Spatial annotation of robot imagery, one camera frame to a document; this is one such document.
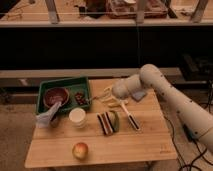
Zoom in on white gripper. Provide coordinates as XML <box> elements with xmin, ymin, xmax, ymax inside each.
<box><xmin>101</xmin><ymin>79</ymin><xmax>132</xmax><ymax>103</ymax></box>

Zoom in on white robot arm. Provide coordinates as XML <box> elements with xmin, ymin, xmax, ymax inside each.
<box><xmin>106</xmin><ymin>64</ymin><xmax>213</xmax><ymax>154</ymax></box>

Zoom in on white paper cup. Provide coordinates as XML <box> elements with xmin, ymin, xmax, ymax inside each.
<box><xmin>69</xmin><ymin>108</ymin><xmax>86</xmax><ymax>128</ymax></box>

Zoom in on red berries cluster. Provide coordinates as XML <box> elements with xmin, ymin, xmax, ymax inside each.
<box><xmin>75</xmin><ymin>92</ymin><xmax>87</xmax><ymax>105</ymax></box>

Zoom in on blue sponge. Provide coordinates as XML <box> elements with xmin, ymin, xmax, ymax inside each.
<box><xmin>132</xmin><ymin>91</ymin><xmax>146</xmax><ymax>102</ymax></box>

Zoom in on green plastic tray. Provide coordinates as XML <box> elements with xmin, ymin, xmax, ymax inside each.
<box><xmin>36</xmin><ymin>77</ymin><xmax>91</xmax><ymax>115</ymax></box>

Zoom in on dark red bowl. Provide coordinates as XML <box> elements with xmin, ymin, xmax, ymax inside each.
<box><xmin>43</xmin><ymin>87</ymin><xmax>70</xmax><ymax>108</ymax></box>

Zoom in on red yellow apple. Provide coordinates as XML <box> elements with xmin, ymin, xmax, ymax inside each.
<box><xmin>72</xmin><ymin>142</ymin><xmax>89</xmax><ymax>160</ymax></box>

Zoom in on white plastic bag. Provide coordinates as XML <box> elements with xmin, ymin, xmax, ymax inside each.
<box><xmin>36</xmin><ymin>102</ymin><xmax>62</xmax><ymax>128</ymax></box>

